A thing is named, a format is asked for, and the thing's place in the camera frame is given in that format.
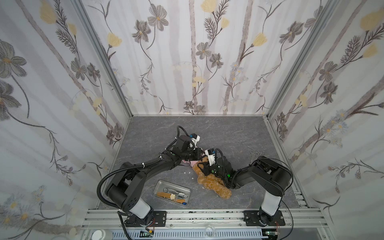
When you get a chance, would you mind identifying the brown teddy bear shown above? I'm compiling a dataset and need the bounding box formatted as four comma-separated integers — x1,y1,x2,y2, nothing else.
192,157,232,199

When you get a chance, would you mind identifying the pink teddy hoodie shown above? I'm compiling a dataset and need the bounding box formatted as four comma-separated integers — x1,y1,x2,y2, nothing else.
182,149,206,167

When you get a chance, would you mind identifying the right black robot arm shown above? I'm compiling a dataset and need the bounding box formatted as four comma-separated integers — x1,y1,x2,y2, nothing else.
193,149,293,227

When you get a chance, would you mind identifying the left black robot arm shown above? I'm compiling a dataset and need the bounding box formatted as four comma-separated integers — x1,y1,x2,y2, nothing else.
97,134,202,226

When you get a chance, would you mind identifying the metal tray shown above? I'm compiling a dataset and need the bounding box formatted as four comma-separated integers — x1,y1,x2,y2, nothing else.
154,180,191,206

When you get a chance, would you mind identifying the wooden brush in tray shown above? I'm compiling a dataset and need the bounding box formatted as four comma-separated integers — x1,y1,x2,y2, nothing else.
156,192,187,205

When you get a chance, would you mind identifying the white round cap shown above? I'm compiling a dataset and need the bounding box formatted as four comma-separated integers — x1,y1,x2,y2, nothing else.
91,230,113,240

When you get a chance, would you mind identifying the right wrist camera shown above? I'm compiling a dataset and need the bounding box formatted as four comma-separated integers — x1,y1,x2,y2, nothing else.
205,148,216,166

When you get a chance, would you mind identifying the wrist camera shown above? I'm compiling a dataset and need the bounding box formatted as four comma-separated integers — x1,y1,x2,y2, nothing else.
205,148,216,166
190,134,200,149

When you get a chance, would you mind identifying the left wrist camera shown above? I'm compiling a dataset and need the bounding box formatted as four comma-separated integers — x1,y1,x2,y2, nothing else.
190,134,200,149

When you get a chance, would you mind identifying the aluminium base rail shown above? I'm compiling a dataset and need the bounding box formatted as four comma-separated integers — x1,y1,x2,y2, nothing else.
80,208,328,240

